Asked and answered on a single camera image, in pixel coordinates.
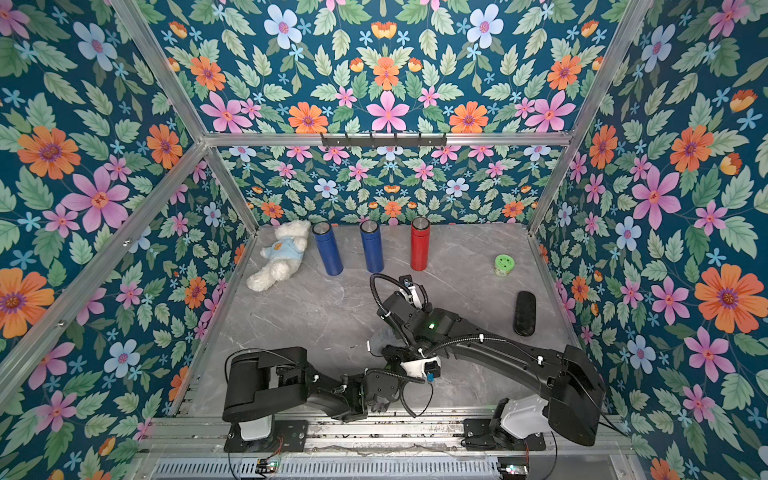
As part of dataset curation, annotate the red thermos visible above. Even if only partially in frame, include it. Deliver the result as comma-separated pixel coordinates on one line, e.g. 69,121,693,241
410,216,431,271

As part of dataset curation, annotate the blue thermos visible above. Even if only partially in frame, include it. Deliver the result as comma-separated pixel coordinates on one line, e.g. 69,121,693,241
312,222,343,276
360,220,384,273

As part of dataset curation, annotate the grey microfibre cloth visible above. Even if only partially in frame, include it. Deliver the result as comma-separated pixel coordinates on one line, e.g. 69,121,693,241
366,326,402,357

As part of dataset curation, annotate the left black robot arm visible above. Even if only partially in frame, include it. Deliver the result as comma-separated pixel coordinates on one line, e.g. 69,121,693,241
222,347,428,426

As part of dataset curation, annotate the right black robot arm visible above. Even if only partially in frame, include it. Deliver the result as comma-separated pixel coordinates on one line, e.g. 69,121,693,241
377,293,606,447

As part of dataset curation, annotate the green round lid container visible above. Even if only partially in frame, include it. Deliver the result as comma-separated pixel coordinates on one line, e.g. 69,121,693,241
494,254,516,277

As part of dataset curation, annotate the black oval case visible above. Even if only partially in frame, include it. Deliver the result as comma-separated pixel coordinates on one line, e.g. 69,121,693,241
513,291,537,337

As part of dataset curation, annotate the white teddy bear toy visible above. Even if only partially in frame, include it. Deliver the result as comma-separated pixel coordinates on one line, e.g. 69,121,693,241
246,220,311,292

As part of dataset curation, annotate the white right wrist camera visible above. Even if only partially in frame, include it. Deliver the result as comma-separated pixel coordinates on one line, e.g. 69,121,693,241
398,275,425,309

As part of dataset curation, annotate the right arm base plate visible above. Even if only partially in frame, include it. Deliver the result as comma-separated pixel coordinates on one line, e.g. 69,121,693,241
461,418,546,452

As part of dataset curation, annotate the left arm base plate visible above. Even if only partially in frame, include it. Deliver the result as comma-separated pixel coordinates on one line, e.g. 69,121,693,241
224,416,308,453

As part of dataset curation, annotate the black hook rail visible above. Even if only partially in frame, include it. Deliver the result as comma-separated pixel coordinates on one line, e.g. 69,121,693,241
320,133,448,149

